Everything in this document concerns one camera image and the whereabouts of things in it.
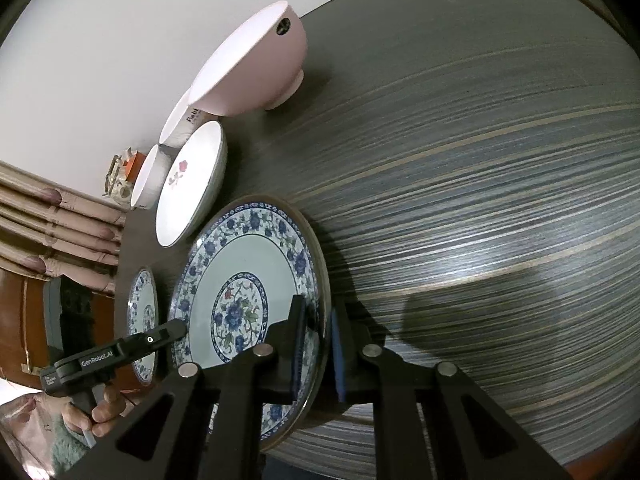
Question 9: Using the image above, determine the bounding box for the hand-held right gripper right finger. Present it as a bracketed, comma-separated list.
[327, 302, 576, 480]

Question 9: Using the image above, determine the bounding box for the brown wooden board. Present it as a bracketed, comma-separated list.
[575, 0, 621, 22]

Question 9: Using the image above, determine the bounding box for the white cup with black lettering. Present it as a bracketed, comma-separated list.
[159, 87, 208, 148]

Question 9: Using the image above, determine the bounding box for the grey upright panel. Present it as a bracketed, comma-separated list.
[42, 276, 63, 356]

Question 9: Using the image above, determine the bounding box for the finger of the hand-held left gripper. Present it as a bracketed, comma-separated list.
[150, 319, 189, 356]

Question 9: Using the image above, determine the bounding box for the white bowl with pink flower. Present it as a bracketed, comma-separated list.
[155, 120, 229, 248]

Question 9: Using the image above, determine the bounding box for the orange lidded tea bowl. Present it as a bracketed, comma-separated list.
[124, 147, 149, 183]

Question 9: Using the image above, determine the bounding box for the person's left hand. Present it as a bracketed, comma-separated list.
[62, 385, 133, 438]

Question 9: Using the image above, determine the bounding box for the brown wooden furniture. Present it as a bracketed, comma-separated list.
[0, 267, 131, 392]

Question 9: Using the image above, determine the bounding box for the pink pleated curtain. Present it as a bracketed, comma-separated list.
[0, 160, 127, 293]

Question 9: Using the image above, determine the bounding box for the plain white bowl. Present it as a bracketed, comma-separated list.
[130, 144, 176, 210]

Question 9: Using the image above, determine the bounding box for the white crumpled sheet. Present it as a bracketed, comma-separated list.
[0, 377, 51, 461]

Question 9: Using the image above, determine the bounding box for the small blue floral plate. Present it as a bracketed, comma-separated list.
[125, 266, 160, 386]

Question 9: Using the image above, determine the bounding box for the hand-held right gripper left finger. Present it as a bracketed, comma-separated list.
[61, 294, 307, 480]

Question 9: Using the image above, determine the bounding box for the floral patterned teapot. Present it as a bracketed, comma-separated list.
[102, 152, 132, 203]

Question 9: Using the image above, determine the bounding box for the large blue floral plate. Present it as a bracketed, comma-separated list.
[167, 194, 332, 453]

